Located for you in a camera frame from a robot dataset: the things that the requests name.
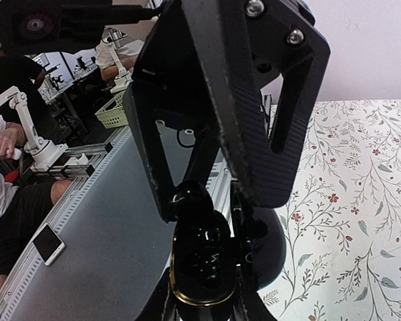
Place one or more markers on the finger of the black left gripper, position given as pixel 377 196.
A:
pixel 227 36
pixel 168 84

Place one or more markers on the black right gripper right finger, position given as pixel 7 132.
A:
pixel 248 305

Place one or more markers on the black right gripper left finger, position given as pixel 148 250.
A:
pixel 162 303

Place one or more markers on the black earbuds charging case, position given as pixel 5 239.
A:
pixel 207 259

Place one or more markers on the yellow green plastic basket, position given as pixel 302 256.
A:
pixel 112 114

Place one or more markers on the floral patterned table mat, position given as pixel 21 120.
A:
pixel 342 223

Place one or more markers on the white smartphone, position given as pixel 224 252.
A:
pixel 48 244

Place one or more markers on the seated person in background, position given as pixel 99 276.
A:
pixel 23 207

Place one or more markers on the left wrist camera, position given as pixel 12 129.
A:
pixel 33 27

